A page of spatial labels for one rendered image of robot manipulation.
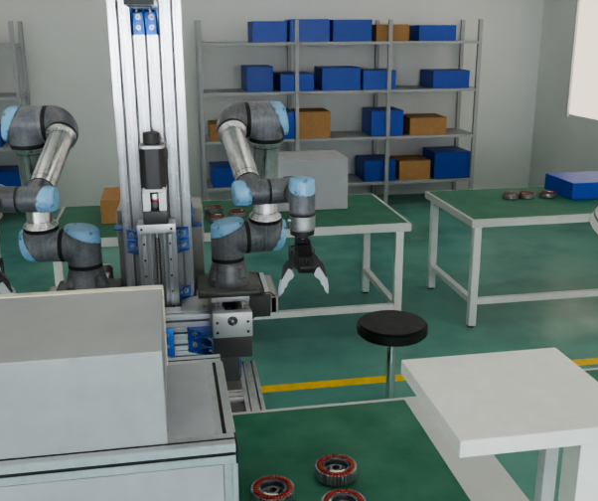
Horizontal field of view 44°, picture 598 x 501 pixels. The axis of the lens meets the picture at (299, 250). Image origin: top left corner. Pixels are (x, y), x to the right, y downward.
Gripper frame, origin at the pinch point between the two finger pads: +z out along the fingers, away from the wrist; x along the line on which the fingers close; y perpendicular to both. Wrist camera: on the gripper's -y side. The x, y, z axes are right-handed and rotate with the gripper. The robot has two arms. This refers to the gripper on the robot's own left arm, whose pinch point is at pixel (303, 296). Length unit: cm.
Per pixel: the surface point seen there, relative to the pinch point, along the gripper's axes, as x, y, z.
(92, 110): 133, 638, 8
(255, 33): -41, 587, -71
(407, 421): -31, -8, 40
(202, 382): 31, -45, 3
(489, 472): -45, -38, 40
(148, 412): 42, -72, -4
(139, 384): 43, -72, -10
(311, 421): -1.5, -3.6, 39.9
